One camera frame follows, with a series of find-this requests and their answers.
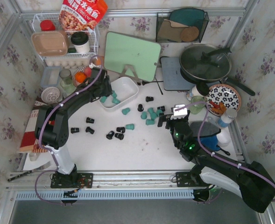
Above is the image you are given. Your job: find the white storage basket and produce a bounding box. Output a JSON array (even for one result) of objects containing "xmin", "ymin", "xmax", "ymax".
[{"xmin": 99, "ymin": 77, "xmax": 139, "ymax": 112}]

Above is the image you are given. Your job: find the grey blue oven mitt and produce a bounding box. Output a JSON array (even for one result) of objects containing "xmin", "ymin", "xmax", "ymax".
[{"xmin": 200, "ymin": 122, "xmax": 231, "ymax": 156}]

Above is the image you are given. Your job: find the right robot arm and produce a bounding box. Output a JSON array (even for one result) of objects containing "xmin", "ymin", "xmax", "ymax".
[{"xmin": 158, "ymin": 113, "xmax": 275, "ymax": 213}]

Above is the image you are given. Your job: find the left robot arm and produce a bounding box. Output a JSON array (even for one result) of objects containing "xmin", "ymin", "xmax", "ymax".
[{"xmin": 35, "ymin": 68, "xmax": 112, "ymax": 188}]

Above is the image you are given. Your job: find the white coffee cup black lid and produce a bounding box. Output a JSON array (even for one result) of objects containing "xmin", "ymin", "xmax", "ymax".
[{"xmin": 71, "ymin": 31, "xmax": 90, "ymax": 53}]

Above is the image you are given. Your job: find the pink peach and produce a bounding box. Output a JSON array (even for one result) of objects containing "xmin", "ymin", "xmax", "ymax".
[{"xmin": 84, "ymin": 66, "xmax": 92, "ymax": 77}]

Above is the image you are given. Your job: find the left orange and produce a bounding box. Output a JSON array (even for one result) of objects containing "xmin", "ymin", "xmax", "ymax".
[{"xmin": 75, "ymin": 72, "xmax": 87, "ymax": 84}]

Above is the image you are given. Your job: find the orange sponge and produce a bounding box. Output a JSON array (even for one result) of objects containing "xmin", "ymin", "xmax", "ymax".
[{"xmin": 93, "ymin": 56, "xmax": 103, "ymax": 66}]

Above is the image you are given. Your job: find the fruit bowl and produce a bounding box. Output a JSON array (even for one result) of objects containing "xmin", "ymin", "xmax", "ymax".
[{"xmin": 72, "ymin": 66, "xmax": 90, "ymax": 87}]

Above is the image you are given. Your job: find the green glass cup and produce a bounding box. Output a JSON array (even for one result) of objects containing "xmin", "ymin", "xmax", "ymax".
[{"xmin": 190, "ymin": 96, "xmax": 205, "ymax": 114}]

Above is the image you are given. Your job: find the green glass tumbler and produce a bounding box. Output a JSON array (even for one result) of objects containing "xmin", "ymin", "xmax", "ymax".
[{"xmin": 60, "ymin": 80, "xmax": 76, "ymax": 95}]

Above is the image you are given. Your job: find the grey induction cooker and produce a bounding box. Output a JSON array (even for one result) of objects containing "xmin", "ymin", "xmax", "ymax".
[{"xmin": 160, "ymin": 56, "xmax": 195, "ymax": 91}]

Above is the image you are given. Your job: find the grey glass tumbler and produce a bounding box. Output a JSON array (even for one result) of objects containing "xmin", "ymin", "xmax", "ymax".
[{"xmin": 59, "ymin": 69, "xmax": 72, "ymax": 85}]

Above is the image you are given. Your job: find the egg tray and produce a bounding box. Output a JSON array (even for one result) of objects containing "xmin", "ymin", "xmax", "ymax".
[{"xmin": 45, "ymin": 59, "xmax": 89, "ymax": 69}]

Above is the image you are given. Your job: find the green cutting board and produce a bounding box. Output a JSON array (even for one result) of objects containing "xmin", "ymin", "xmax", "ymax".
[{"xmin": 104, "ymin": 32, "xmax": 161, "ymax": 82}]

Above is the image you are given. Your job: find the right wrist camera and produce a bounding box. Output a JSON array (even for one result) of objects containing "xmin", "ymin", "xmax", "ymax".
[{"xmin": 170, "ymin": 104, "xmax": 190, "ymax": 120}]

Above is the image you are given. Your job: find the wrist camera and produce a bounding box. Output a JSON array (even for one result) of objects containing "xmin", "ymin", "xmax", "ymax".
[
  {"xmin": 170, "ymin": 104, "xmax": 190, "ymax": 120},
  {"xmin": 89, "ymin": 63, "xmax": 102, "ymax": 69}
]

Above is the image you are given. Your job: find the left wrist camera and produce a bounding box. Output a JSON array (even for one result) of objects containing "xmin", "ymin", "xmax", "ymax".
[{"xmin": 89, "ymin": 63, "xmax": 102, "ymax": 69}]

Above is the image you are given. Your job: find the white wire rack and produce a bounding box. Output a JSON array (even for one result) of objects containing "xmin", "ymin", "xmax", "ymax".
[{"xmin": 31, "ymin": 13, "xmax": 99, "ymax": 61}]

